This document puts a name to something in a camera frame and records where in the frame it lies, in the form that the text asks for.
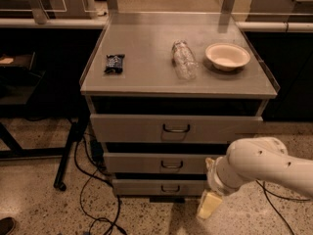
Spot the black metal table frame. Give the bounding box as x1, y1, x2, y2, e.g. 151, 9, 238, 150
0, 54, 89, 191

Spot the grey bottom drawer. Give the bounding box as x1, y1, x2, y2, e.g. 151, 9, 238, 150
112, 179, 205, 196

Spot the grey top drawer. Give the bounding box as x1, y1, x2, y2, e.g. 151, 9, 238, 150
90, 114, 262, 144

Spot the white paper bowl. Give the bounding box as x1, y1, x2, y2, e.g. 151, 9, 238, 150
205, 43, 250, 71

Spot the dark shoe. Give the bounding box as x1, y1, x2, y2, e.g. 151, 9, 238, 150
0, 217, 16, 235

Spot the clear plastic bottle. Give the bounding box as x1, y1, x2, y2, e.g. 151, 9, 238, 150
172, 40, 198, 80

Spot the grey drawer cabinet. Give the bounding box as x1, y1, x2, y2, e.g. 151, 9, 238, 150
81, 13, 279, 188

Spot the black cable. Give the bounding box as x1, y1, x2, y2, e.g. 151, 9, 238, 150
73, 134, 129, 235
255, 179, 313, 235

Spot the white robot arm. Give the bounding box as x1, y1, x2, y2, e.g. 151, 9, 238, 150
198, 137, 313, 219

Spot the white horizontal rail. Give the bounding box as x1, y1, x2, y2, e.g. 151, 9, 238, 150
0, 19, 313, 33

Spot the dark snack bar wrapper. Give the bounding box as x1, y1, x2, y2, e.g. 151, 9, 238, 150
105, 54, 125, 74

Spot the black cable on left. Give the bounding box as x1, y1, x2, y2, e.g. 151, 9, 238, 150
73, 134, 129, 235

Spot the grey drawer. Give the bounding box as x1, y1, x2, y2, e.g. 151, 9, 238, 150
104, 152, 218, 174
90, 114, 262, 144
112, 179, 205, 196

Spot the black cable on right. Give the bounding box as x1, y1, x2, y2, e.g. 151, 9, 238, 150
255, 179, 313, 235

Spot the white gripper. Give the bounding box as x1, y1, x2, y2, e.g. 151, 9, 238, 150
197, 157, 242, 219

